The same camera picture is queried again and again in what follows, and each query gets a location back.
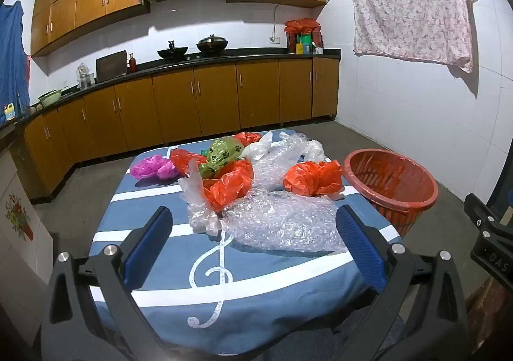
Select clear bubble wrap sheet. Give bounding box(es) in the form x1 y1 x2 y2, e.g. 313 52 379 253
220 190 349 254

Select black wok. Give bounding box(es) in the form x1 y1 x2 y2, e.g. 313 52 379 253
157 40 189 61

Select dark wooden cutting board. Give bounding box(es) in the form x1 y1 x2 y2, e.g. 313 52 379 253
95 50 128 81

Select red plastic basket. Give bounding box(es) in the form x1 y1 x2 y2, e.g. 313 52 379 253
343 148 439 237

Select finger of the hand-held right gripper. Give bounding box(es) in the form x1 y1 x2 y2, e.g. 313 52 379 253
464 193 503 239

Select green basin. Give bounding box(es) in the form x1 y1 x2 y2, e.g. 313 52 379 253
38 89 63 107

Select black pot with lid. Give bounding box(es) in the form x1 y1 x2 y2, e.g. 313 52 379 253
196 34 230 54

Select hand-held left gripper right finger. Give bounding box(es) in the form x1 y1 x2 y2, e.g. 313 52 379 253
336 205 470 361

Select pink floral hanging sheet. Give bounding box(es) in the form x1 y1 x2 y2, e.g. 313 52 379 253
342 0 479 74

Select clear plastic bag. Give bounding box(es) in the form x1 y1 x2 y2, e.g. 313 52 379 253
177 158 224 236
252 130 326 191

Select yellow-green paw print bag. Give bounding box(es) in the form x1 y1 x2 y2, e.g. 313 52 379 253
199 137 245 180

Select magenta plastic bag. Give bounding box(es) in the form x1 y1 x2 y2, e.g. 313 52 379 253
130 155 181 181

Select wooden lower kitchen cabinets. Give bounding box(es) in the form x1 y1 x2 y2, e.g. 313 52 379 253
14 56 341 201

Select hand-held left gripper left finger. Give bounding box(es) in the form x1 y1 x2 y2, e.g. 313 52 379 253
38 206 175 361

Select blue striped music note tablecloth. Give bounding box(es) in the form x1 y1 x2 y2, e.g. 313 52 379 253
87 129 403 357

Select white plastic bag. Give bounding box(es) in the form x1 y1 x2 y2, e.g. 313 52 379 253
240 131 274 161

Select white panel with flower decal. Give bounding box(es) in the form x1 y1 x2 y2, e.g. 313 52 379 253
0 148 55 281

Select red bag wrapped container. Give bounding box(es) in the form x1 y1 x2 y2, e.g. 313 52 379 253
284 18 324 54

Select black gas hob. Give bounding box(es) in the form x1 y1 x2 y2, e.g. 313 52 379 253
154 52 237 65

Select black kitchen countertop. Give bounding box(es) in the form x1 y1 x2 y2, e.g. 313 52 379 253
0 47 341 133

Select blue hanging cloth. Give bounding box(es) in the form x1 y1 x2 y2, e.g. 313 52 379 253
0 0 30 117

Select glass jar with plastic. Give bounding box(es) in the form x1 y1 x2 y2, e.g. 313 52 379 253
76 62 95 89

